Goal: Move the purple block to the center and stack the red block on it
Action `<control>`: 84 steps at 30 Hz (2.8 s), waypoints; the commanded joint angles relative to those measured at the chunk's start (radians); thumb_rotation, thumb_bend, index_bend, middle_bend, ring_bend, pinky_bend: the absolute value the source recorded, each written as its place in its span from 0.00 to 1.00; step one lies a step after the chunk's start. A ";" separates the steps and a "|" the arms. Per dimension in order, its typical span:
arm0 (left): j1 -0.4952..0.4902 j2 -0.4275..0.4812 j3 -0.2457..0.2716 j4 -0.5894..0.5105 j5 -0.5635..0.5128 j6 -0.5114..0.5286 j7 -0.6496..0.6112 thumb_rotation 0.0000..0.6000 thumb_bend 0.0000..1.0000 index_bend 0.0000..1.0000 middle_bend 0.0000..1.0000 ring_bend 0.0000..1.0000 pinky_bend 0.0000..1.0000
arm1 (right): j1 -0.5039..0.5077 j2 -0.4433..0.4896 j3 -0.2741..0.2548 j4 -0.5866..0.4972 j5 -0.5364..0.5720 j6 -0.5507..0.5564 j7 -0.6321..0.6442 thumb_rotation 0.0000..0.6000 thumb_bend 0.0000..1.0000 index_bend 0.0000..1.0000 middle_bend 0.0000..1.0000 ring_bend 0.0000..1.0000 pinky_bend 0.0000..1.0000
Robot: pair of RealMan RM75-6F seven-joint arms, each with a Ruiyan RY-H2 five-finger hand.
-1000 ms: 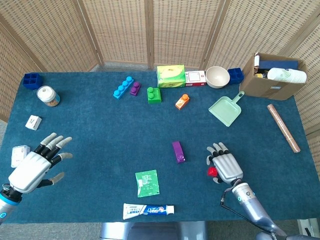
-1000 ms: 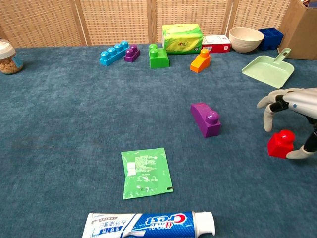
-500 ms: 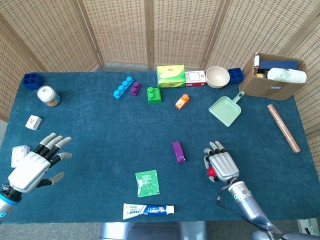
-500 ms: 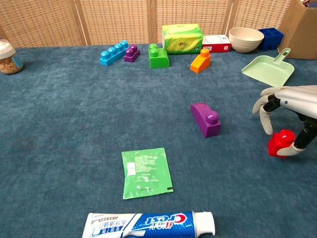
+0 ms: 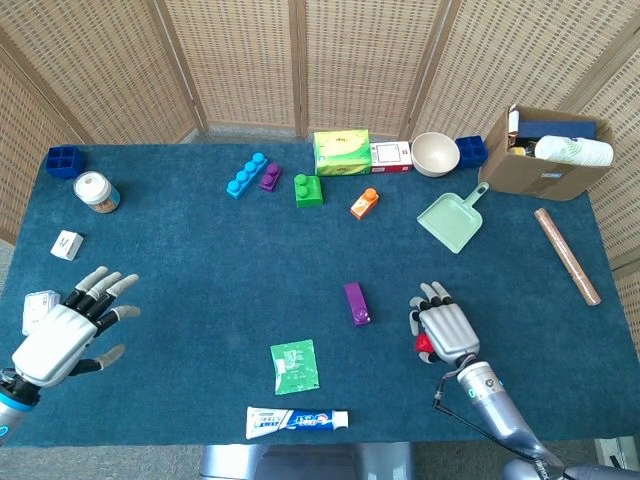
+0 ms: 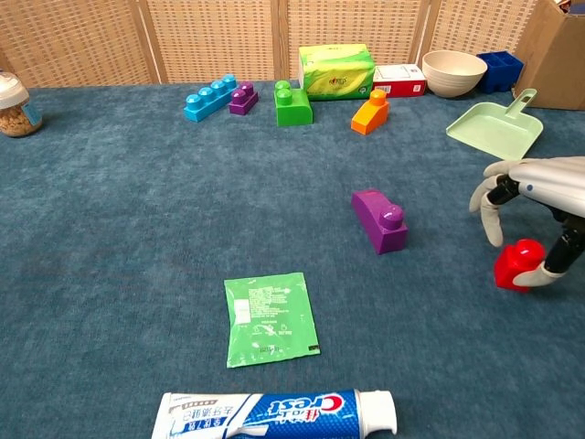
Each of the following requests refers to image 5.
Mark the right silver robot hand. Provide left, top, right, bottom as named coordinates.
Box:
left=408, top=281, right=481, bottom=372

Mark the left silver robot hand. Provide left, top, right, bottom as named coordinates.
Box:
left=10, top=265, right=142, bottom=389

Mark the purple toy block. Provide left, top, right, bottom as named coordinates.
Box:
left=342, top=281, right=373, bottom=327

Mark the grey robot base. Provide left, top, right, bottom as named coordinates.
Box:
left=199, top=442, right=416, bottom=480

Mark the orange toy block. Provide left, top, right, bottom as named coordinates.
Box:
left=349, top=187, right=380, bottom=221

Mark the green toy block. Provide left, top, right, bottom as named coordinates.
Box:
left=293, top=173, right=325, bottom=209

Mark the stack of white paper cups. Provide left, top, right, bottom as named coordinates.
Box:
left=533, top=134, right=615, bottom=167

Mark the small purple two-stud block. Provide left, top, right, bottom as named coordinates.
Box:
left=258, top=163, right=284, bottom=193

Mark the cyan long toy block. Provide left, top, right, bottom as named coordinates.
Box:
left=225, top=152, right=269, bottom=201

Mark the white card pack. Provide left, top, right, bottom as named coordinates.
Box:
left=21, top=289, right=62, bottom=337

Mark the white cube box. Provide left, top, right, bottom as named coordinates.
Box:
left=49, top=229, right=85, bottom=262

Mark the light green dustpan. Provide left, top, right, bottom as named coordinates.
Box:
left=416, top=181, right=491, bottom=255

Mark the brown cylindrical roll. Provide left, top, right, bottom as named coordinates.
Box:
left=533, top=207, right=602, bottom=307

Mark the glass jar with white lid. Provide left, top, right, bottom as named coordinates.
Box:
left=72, top=170, right=122, bottom=215

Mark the green sachet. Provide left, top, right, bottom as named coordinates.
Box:
left=269, top=338, right=320, bottom=397

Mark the blue white toothpaste tube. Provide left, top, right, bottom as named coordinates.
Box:
left=244, top=405, right=350, bottom=441

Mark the beige bowl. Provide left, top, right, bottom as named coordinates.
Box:
left=410, top=131, right=461, bottom=178

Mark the blue compartment tray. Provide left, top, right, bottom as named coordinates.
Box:
left=454, top=135, right=489, bottom=170
left=45, top=145, right=86, bottom=180

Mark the red and white box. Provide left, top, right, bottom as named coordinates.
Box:
left=369, top=140, right=414, bottom=175

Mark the cardboard box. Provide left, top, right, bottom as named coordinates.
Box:
left=477, top=103, right=617, bottom=202

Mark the green tissue pack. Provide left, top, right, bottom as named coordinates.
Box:
left=312, top=129, right=373, bottom=177

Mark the dark blue flat box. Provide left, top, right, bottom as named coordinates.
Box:
left=517, top=119, right=598, bottom=141

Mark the woven folding screen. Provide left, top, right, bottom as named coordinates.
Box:
left=0, top=0, right=640, bottom=331

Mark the white metal frame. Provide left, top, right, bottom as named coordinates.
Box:
left=593, top=435, right=640, bottom=471

